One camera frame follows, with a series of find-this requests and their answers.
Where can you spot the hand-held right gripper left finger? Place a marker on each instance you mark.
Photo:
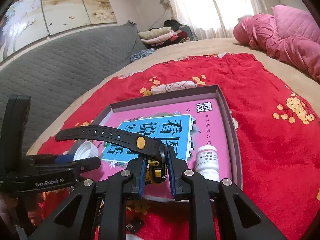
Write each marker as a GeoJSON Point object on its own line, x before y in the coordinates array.
{"type": "Point", "coordinates": [142, 177]}

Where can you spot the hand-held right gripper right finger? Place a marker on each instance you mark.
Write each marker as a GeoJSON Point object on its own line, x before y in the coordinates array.
{"type": "Point", "coordinates": [172, 177]}

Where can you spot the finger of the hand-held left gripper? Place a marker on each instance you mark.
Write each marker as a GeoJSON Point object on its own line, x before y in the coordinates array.
{"type": "Point", "coordinates": [63, 158]}
{"type": "Point", "coordinates": [87, 164]}

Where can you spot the white bottle cap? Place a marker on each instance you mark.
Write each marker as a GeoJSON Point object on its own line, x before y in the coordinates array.
{"type": "Point", "coordinates": [86, 151]}

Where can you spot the black yellow wristwatch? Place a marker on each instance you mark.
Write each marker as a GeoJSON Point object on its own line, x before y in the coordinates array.
{"type": "Point", "coordinates": [100, 131]}

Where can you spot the white pill bottle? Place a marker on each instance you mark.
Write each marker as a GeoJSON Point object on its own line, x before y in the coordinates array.
{"type": "Point", "coordinates": [206, 163]}

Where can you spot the grey cardboard box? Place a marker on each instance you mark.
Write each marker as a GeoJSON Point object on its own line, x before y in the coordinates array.
{"type": "Point", "coordinates": [232, 140]}

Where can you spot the pink book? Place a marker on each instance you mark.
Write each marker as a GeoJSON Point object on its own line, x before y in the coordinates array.
{"type": "Point", "coordinates": [207, 120]}

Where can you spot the grey quilted headboard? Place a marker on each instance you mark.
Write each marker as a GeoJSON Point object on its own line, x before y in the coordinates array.
{"type": "Point", "coordinates": [62, 62]}

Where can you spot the red floral blanket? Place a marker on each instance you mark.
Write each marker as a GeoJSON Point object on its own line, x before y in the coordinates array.
{"type": "Point", "coordinates": [270, 155]}

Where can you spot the blue patterned cloth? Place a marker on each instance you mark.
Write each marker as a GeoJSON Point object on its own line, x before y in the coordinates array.
{"type": "Point", "coordinates": [142, 54]}

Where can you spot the beige bed sheet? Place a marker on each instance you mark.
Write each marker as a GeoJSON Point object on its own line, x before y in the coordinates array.
{"type": "Point", "coordinates": [200, 46]}

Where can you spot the stack of folded clothes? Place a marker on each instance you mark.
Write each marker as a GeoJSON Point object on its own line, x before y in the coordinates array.
{"type": "Point", "coordinates": [160, 35]}

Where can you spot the white curtain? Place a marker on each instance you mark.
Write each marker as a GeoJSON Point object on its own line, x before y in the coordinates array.
{"type": "Point", "coordinates": [212, 5]}

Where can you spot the pink quilt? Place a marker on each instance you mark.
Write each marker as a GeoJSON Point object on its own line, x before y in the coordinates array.
{"type": "Point", "coordinates": [287, 32]}

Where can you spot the floral wall painting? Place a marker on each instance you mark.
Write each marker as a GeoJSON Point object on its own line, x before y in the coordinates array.
{"type": "Point", "coordinates": [62, 5]}

